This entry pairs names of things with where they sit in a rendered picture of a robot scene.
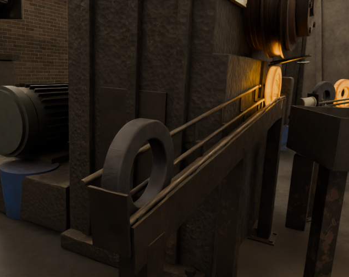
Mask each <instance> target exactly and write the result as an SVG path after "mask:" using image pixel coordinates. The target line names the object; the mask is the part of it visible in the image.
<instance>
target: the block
mask: <svg viewBox="0 0 349 277"><path fill-rule="evenodd" d="M293 83H294V78H292V77H281V91H280V94H283V95H286V98H287V99H286V108H285V116H284V125H287V124H288V123H289V115H290V110H291V101H292V92H293Z"/></svg>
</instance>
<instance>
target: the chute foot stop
mask: <svg viewBox="0 0 349 277"><path fill-rule="evenodd" d="M87 188H88V200H89V208H90V220H91V232H92V245H93V246H95V247H98V248H101V249H103V250H106V251H109V252H112V253H115V254H118V255H120V256H123V257H126V258H129V259H130V258H131V233H130V210H129V195H126V194H123V193H119V192H115V191H111V190H107V189H103V188H100V187H95V186H91V185H89V186H88V187H87Z"/></svg>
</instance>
